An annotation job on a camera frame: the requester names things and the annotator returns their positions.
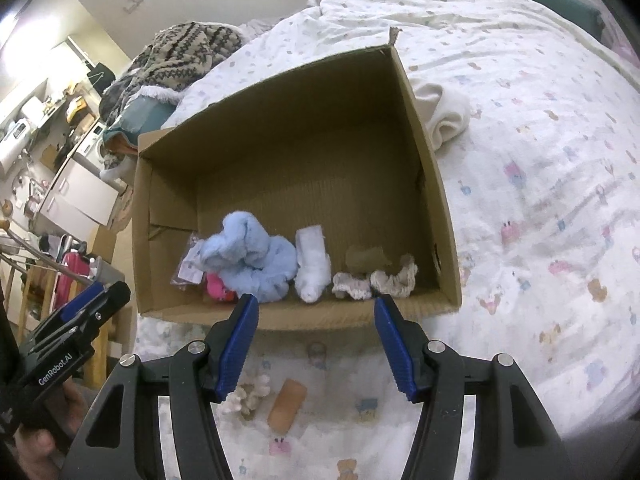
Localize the cream folded cloth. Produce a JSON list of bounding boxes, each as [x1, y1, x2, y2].
[[410, 80, 472, 151]]

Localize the white washing machine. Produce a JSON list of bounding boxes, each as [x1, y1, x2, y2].
[[75, 125, 108, 166]]

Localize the yellow wooden stool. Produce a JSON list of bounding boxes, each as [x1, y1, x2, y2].
[[20, 260, 63, 321]]

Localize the black hanging garment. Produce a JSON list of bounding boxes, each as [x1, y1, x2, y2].
[[92, 62, 117, 93]]

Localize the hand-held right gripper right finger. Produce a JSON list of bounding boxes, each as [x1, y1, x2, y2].
[[373, 294, 566, 480]]

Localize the pink pillow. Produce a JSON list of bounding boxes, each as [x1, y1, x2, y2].
[[600, 10, 640, 86]]

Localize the light blue plush toy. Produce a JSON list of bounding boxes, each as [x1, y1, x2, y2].
[[197, 211, 297, 303]]

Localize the white kitchen cabinets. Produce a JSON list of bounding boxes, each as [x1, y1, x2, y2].
[[37, 157, 118, 233]]

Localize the pink suitcase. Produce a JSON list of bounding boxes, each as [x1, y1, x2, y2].
[[60, 252, 93, 306]]

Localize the grey bin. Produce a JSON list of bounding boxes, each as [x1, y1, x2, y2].
[[90, 256, 126, 286]]

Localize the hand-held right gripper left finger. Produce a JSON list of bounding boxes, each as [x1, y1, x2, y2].
[[59, 294, 261, 480]]

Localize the small brown cardboard box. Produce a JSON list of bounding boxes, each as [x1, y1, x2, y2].
[[92, 225, 118, 263]]

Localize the patterned knit blanket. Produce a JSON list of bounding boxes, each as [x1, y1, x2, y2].
[[99, 21, 246, 126]]

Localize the pink plush ball toy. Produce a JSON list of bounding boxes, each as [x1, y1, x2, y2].
[[202, 272, 238, 306]]

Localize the clear plastic packet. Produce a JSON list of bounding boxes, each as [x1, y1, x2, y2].
[[170, 234, 208, 288]]

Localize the white sock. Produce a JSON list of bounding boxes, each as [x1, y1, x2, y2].
[[294, 225, 332, 305]]

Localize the tan cylinder sponge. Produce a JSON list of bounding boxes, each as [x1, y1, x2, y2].
[[267, 379, 307, 433]]

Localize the teal pillow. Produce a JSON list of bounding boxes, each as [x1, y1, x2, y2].
[[102, 95, 176, 143]]

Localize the white printed quilt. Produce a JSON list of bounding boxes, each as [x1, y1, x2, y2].
[[135, 0, 640, 480]]

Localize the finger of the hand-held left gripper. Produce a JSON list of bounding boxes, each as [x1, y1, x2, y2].
[[35, 280, 111, 336], [27, 281, 132, 356]]

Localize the person's left hand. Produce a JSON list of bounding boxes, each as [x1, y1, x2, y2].
[[12, 382, 93, 480]]

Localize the beige scrunchie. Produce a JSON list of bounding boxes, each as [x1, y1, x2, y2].
[[332, 271, 372, 301], [370, 254, 418, 297]]

